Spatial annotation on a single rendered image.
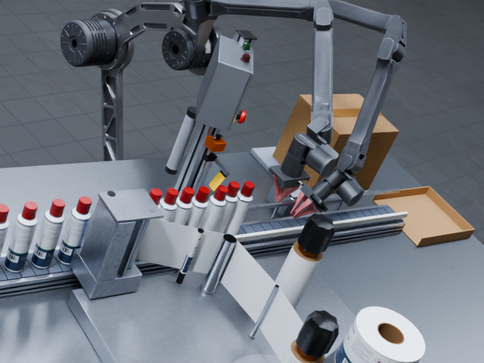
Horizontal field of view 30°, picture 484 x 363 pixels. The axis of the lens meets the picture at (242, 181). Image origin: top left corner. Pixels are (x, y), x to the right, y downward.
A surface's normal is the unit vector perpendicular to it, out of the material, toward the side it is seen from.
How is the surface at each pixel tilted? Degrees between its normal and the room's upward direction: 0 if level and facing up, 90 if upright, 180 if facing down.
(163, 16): 90
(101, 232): 90
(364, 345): 90
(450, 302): 0
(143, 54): 0
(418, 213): 0
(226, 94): 90
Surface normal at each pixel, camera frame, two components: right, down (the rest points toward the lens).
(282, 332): -0.83, 0.00
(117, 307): 0.34, -0.79
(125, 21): -0.67, 0.18
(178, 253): 0.09, 0.58
